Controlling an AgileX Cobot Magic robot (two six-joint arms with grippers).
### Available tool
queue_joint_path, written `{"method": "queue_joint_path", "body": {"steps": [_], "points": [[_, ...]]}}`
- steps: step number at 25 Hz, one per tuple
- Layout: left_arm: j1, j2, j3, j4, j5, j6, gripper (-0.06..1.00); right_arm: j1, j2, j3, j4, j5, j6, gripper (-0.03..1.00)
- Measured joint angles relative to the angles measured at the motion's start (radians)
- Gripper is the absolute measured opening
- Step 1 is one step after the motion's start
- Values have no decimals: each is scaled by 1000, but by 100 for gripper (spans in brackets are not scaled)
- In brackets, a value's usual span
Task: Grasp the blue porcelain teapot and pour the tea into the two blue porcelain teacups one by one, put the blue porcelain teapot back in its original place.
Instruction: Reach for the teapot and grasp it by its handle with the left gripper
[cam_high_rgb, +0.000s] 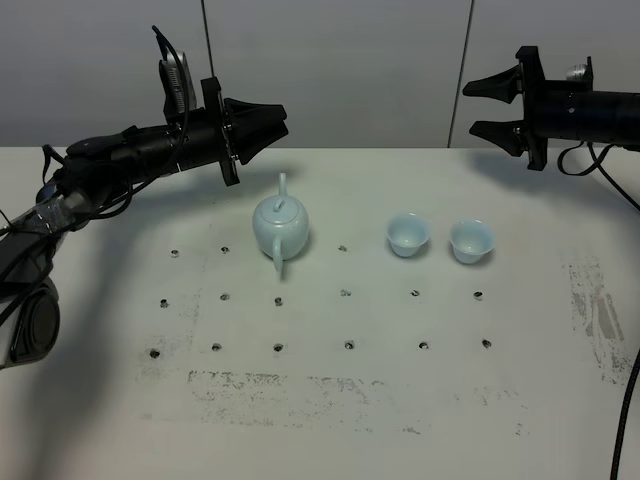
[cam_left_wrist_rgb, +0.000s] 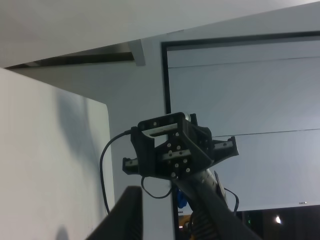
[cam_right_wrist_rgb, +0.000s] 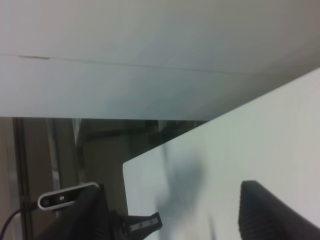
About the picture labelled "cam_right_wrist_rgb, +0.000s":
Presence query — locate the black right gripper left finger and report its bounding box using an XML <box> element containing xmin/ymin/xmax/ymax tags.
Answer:
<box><xmin>37</xmin><ymin>186</ymin><xmax>130</xmax><ymax>240</ymax></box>

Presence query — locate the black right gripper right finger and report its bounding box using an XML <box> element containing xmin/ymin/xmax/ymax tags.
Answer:
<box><xmin>238</xmin><ymin>180</ymin><xmax>320</xmax><ymax>240</ymax></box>

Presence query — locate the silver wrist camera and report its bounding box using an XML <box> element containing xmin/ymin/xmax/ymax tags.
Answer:
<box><xmin>37</xmin><ymin>182</ymin><xmax>100</xmax><ymax>211</ymax></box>

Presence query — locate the black camera cable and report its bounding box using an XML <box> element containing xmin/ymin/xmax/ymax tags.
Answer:
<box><xmin>0</xmin><ymin>202</ymin><xmax>38</xmax><ymax>235</ymax></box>

